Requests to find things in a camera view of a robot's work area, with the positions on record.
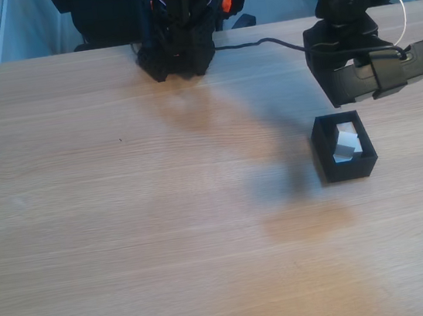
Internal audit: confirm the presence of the white cube block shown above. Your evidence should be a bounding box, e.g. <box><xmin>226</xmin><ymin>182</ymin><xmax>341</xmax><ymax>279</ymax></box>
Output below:
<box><xmin>351</xmin><ymin>138</ymin><xmax>365</xmax><ymax>158</ymax></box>
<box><xmin>337</xmin><ymin>120</ymin><xmax>357</xmax><ymax>135</ymax></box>
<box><xmin>333</xmin><ymin>129</ymin><xmax>361</xmax><ymax>159</ymax></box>
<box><xmin>332</xmin><ymin>151</ymin><xmax>355</xmax><ymax>165</ymax></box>

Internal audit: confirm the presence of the black open box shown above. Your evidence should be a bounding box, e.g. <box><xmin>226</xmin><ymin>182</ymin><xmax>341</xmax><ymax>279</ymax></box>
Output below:
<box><xmin>309</xmin><ymin>107</ymin><xmax>382</xmax><ymax>186</ymax></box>

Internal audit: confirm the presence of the pale leaning board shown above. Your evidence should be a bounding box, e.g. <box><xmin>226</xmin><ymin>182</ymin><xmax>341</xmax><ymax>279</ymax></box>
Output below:
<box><xmin>0</xmin><ymin>0</ymin><xmax>66</xmax><ymax>64</ymax></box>

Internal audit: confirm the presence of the black camera cable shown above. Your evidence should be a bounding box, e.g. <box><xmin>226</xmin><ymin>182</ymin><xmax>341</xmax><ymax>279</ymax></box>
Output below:
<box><xmin>213</xmin><ymin>19</ymin><xmax>408</xmax><ymax>83</ymax></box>

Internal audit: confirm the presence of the white and red servo cable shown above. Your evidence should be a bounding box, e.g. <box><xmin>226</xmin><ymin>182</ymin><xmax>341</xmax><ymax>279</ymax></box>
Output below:
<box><xmin>342</xmin><ymin>0</ymin><xmax>411</xmax><ymax>53</ymax></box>

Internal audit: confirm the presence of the black oval camera box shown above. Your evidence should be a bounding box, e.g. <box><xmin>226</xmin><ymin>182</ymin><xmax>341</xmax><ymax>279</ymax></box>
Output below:
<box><xmin>322</xmin><ymin>39</ymin><xmax>423</xmax><ymax>109</ymax></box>

